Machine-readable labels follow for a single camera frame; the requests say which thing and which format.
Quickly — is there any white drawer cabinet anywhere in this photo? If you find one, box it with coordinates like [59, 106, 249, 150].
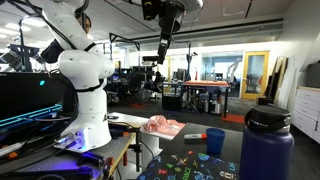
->
[291, 86, 320, 143]

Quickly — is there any orange white Sharpie marker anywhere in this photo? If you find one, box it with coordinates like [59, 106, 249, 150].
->
[184, 133, 207, 140]

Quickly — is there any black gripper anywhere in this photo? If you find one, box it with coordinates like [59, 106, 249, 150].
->
[141, 0, 185, 64]

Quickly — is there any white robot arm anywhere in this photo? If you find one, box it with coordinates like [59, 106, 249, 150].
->
[39, 0, 203, 152]

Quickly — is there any black office chair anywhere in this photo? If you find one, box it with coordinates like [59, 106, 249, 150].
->
[144, 71, 165, 101]

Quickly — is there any black computer monitor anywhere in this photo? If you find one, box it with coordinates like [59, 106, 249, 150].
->
[0, 72, 72, 119]

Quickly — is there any pink crumpled cloth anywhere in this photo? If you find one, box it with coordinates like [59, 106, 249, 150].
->
[143, 115, 185, 136]

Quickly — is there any yellow framed door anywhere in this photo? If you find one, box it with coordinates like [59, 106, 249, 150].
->
[241, 51, 269, 100]

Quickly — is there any blue plastic cup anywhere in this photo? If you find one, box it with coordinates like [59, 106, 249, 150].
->
[206, 128, 225, 154]

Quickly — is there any dark blue water bottle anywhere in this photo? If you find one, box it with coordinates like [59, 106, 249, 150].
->
[239, 105, 294, 180]

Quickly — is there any black space pattern cloth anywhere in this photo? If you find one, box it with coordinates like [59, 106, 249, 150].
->
[136, 151, 239, 180]

